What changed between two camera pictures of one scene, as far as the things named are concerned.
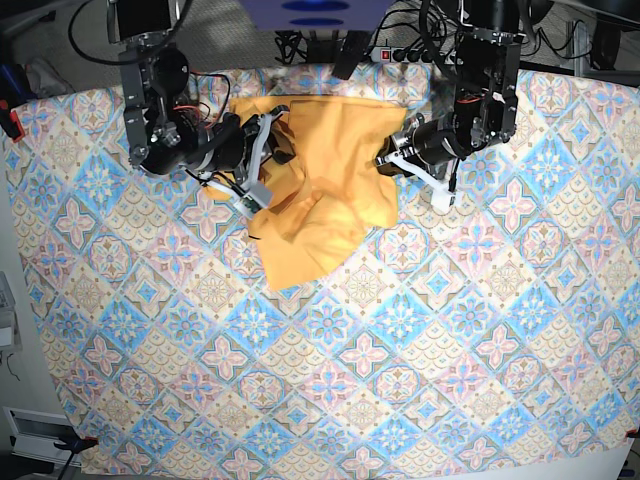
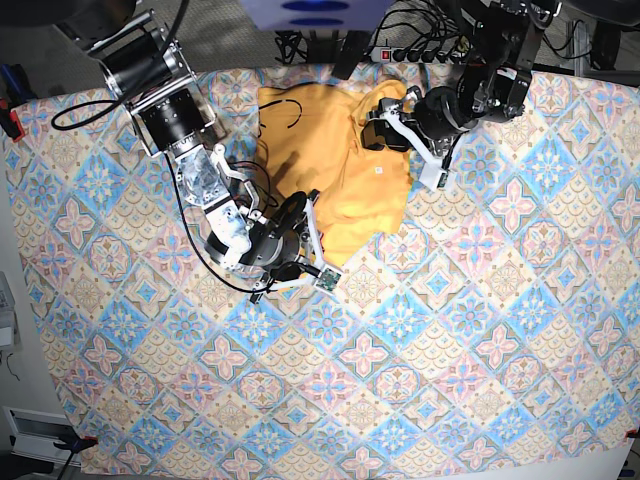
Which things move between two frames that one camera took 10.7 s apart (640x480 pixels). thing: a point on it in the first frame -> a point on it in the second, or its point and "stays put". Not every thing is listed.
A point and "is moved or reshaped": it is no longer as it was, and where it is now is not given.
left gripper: x=233 y=161 -> x=288 y=250
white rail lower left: x=33 y=434 stays put
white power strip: x=411 y=55 stays put
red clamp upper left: x=10 y=122 stays put
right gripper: x=427 y=152 -> x=428 y=121
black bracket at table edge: x=351 y=53 stays put
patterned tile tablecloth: x=501 y=338 stays put
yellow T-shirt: x=315 y=188 is moved or reshaped
